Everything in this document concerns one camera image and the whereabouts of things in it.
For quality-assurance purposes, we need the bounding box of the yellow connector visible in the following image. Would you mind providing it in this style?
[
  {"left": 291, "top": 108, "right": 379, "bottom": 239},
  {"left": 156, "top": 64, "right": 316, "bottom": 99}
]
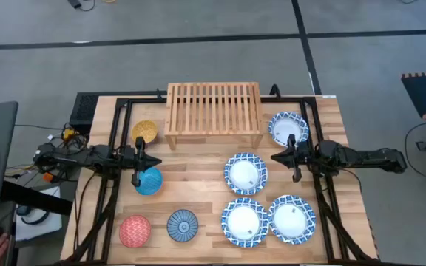
[{"left": 62, "top": 127, "right": 80, "bottom": 141}]

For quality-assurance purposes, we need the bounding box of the blue white patterned paper bowl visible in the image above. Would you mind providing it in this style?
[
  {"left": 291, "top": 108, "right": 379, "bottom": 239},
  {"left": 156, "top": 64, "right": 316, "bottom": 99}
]
[
  {"left": 223, "top": 152, "right": 268, "bottom": 196},
  {"left": 220, "top": 197, "right": 271, "bottom": 248},
  {"left": 268, "top": 194, "right": 317, "bottom": 245},
  {"left": 267, "top": 111, "right": 310, "bottom": 148}
]

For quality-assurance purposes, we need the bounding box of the black looped cable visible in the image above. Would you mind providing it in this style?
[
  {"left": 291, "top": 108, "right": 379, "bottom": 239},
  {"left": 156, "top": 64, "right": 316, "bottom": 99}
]
[{"left": 16, "top": 205, "right": 50, "bottom": 225}]

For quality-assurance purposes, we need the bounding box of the black power adapter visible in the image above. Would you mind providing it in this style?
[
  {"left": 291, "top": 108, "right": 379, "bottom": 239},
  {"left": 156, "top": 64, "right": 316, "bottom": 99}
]
[{"left": 67, "top": 0, "right": 96, "bottom": 12}]

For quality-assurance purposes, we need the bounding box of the wooden slatted shelf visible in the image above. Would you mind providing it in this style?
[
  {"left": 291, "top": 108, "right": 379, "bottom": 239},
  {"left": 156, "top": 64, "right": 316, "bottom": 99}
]
[{"left": 163, "top": 81, "right": 265, "bottom": 151}]

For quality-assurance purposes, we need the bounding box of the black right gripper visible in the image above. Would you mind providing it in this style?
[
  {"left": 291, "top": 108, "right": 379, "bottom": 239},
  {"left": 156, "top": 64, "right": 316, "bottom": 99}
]
[{"left": 271, "top": 133, "right": 313, "bottom": 183}]

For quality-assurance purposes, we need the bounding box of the white paper sheet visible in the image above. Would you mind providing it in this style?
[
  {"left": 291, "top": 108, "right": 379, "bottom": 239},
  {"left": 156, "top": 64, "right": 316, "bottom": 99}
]
[{"left": 15, "top": 186, "right": 63, "bottom": 242}]

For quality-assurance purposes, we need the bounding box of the dark blue striped bowl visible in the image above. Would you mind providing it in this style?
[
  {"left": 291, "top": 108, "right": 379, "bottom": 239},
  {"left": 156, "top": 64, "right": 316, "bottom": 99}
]
[{"left": 166, "top": 209, "right": 200, "bottom": 244}]

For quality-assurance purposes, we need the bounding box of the yellow speckled bowl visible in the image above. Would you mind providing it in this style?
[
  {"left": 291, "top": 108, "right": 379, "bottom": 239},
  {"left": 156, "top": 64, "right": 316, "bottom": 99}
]
[{"left": 131, "top": 120, "right": 159, "bottom": 146}]

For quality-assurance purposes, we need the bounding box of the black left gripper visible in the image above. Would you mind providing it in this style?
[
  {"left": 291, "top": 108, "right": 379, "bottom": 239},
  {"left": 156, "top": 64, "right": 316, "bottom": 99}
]
[{"left": 124, "top": 135, "right": 163, "bottom": 188}]

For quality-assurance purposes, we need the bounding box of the black aluminium table frame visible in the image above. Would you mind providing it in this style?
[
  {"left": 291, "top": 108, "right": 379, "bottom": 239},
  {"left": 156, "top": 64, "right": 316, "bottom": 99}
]
[{"left": 55, "top": 90, "right": 382, "bottom": 266}]

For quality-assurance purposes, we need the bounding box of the light blue bowl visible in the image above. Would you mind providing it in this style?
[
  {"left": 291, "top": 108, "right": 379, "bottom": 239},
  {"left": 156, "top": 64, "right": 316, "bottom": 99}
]
[{"left": 135, "top": 166, "right": 164, "bottom": 197}]

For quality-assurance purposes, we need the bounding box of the black perforated box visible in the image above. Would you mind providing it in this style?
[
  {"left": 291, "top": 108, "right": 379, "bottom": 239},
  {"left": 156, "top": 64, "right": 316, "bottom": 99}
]
[{"left": 69, "top": 92, "right": 101, "bottom": 134}]

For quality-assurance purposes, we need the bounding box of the red zigzag bowl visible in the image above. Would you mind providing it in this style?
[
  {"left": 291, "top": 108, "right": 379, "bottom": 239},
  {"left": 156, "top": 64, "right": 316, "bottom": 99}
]
[{"left": 118, "top": 214, "right": 152, "bottom": 249}]

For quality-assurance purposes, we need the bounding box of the black flat bar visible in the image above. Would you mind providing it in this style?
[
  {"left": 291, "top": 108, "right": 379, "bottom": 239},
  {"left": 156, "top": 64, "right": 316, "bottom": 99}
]
[{"left": 0, "top": 180, "right": 73, "bottom": 217}]

